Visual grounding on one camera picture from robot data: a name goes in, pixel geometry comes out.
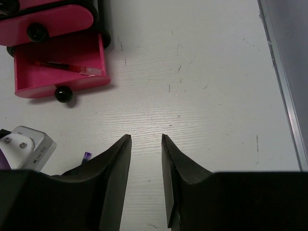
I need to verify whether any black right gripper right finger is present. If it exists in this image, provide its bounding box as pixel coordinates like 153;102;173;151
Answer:
161;135;308;231

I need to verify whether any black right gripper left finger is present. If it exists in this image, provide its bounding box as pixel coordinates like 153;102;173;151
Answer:
0;134;132;231

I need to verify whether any purple gel pen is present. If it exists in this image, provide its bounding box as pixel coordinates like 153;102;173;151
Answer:
81;152;92;164

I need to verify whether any red gel pen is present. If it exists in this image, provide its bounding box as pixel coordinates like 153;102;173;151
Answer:
34;61;103;75

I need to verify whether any pink bottom drawer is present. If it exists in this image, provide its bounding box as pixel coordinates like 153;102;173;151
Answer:
13;31;111;103

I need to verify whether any pink drawer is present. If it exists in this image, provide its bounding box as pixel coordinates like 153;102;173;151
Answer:
0;4;94;46
13;31;111;103

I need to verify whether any black drawer cabinet shell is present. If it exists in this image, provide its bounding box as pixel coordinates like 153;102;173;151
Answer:
0;0;111;55

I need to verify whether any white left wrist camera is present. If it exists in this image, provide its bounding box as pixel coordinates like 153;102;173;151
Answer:
0;126;57;172

